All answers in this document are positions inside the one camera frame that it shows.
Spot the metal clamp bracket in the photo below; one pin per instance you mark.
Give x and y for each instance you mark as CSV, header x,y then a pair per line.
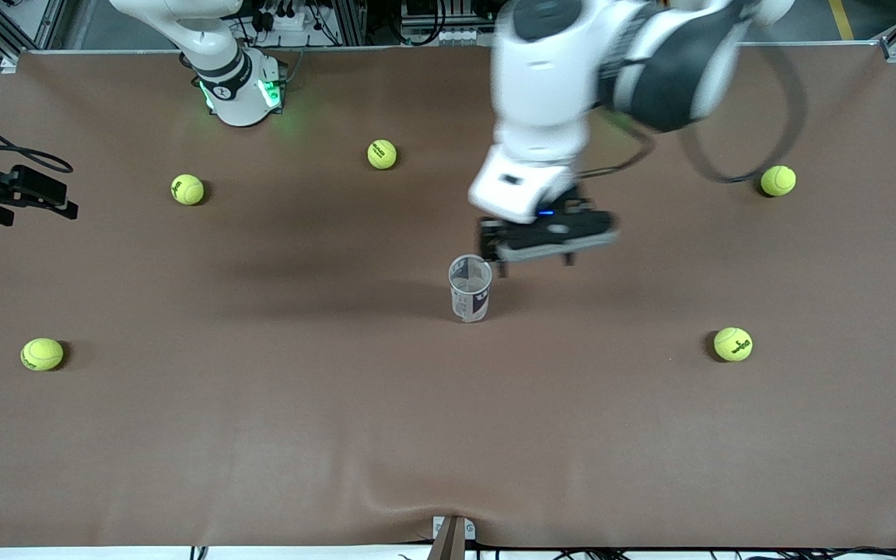
x,y
452,537

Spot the yellow tennis ball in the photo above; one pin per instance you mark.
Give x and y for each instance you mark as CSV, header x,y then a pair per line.
x,y
42,354
187,190
382,154
778,180
733,344

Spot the white terminal block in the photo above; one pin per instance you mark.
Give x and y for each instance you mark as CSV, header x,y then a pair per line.
x,y
448,36

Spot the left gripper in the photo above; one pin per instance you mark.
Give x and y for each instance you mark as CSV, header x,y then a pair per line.
x,y
488,240

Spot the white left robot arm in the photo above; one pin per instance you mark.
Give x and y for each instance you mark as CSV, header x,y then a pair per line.
x,y
541,78

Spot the brown table mat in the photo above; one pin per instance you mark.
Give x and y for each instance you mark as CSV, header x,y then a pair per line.
x,y
261,435

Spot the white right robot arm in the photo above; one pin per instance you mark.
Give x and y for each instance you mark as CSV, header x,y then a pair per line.
x,y
222,70

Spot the white power strip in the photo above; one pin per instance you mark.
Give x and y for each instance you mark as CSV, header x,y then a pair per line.
x,y
286,19

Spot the white blue tennis ball can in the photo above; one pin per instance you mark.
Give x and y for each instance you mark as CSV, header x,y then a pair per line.
x,y
470,295

